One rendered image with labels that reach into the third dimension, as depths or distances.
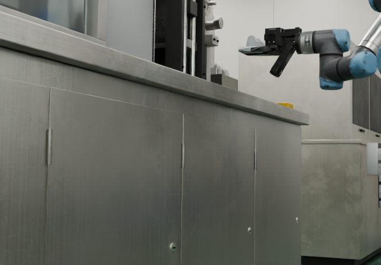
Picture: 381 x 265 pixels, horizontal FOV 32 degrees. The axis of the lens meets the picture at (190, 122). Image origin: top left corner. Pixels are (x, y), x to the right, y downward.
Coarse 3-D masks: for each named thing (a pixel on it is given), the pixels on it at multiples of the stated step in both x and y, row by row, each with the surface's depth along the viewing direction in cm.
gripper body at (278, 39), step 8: (272, 32) 219; (280, 32) 217; (288, 32) 217; (296, 32) 216; (272, 40) 218; (280, 40) 217; (288, 40) 217; (296, 40) 214; (280, 48) 217; (296, 48) 215
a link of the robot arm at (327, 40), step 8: (320, 32) 212; (328, 32) 210; (336, 32) 209; (344, 32) 208; (312, 40) 212; (320, 40) 210; (328, 40) 209; (336, 40) 208; (344, 40) 208; (312, 48) 212; (320, 48) 211; (328, 48) 209; (336, 48) 209; (344, 48) 209
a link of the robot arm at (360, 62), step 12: (372, 24) 206; (372, 36) 201; (360, 48) 200; (372, 48) 199; (348, 60) 199; (360, 60) 195; (372, 60) 196; (348, 72) 200; (360, 72) 196; (372, 72) 196
